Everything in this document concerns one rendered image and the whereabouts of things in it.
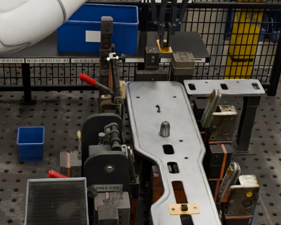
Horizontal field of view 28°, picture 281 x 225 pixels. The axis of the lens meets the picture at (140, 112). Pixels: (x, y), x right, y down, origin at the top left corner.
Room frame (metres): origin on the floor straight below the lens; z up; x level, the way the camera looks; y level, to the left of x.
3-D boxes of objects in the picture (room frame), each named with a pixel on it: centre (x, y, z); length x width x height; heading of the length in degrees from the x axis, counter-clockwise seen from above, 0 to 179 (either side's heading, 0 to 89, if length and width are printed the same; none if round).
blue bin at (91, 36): (1.96, 0.19, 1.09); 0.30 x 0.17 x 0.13; 94
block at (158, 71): (1.82, -0.03, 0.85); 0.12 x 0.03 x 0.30; 99
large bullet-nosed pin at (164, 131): (1.44, -0.08, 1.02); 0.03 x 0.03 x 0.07
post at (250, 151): (1.77, -0.41, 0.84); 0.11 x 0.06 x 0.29; 99
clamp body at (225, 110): (1.54, -0.27, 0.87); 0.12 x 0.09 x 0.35; 99
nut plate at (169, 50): (1.56, -0.06, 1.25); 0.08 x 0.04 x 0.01; 10
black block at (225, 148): (1.40, -0.26, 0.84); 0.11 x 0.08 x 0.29; 99
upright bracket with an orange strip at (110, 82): (1.64, 0.11, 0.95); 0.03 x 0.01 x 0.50; 9
